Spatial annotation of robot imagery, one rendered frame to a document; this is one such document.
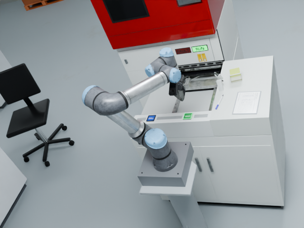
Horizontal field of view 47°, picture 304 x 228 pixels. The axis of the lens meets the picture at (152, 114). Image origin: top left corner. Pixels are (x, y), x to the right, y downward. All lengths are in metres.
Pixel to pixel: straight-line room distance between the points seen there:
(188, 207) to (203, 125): 0.54
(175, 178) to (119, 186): 1.45
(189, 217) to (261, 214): 0.66
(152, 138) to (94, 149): 2.05
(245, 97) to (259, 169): 0.51
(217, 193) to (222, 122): 0.75
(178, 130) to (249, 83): 0.56
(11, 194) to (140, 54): 1.98
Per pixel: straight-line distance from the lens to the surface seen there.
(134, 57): 2.83
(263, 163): 2.42
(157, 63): 1.94
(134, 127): 1.97
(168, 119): 2.30
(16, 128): 3.99
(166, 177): 2.04
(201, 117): 2.23
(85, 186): 3.62
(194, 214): 2.43
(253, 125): 2.17
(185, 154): 2.11
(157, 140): 1.93
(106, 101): 1.69
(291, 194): 2.95
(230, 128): 2.21
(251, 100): 2.25
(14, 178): 3.90
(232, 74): 2.39
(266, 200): 2.75
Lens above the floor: 2.40
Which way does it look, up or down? 37 degrees down
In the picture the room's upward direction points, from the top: 24 degrees counter-clockwise
